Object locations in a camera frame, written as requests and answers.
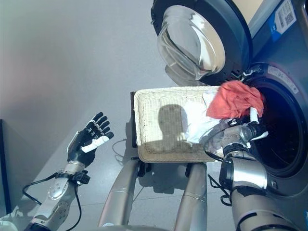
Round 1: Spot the round washing machine door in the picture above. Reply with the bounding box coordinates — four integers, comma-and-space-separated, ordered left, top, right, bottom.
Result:
150, 0, 253, 85

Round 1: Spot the dark brown stool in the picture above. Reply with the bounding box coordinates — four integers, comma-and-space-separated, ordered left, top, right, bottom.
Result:
129, 91, 193, 178

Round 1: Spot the silver robot torso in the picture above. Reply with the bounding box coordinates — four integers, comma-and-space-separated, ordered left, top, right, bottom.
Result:
97, 223, 179, 231

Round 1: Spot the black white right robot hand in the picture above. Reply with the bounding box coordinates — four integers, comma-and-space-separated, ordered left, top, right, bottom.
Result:
227, 107, 269, 145

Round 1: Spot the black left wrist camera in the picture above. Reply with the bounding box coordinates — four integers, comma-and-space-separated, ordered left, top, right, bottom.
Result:
72, 169, 91, 186

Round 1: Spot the dark grey washing machine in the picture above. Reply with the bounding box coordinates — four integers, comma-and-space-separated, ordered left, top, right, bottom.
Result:
231, 0, 308, 200

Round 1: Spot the blue white energy label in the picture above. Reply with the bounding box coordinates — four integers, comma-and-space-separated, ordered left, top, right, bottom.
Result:
269, 0, 297, 33

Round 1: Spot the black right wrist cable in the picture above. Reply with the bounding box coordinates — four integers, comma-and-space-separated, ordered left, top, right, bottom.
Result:
204, 129, 241, 206

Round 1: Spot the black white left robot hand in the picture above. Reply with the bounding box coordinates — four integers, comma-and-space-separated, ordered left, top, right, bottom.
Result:
66, 112, 115, 169

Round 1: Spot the cream wicker laundry basket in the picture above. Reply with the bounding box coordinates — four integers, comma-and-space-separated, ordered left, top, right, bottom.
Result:
133, 85, 231, 163

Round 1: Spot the red garment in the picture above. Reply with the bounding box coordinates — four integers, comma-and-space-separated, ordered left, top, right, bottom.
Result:
206, 80, 265, 120

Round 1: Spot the dark edged grey panel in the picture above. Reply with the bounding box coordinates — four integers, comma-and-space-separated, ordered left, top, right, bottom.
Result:
0, 119, 13, 215

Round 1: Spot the thin white floor cable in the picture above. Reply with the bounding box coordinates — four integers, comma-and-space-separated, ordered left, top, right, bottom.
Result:
112, 139, 128, 165

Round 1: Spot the white garment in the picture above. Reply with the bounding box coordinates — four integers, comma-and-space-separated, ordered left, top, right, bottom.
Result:
180, 90, 231, 144

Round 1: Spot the silver right robot leg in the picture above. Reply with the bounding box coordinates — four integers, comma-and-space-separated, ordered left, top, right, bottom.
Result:
174, 162, 207, 231

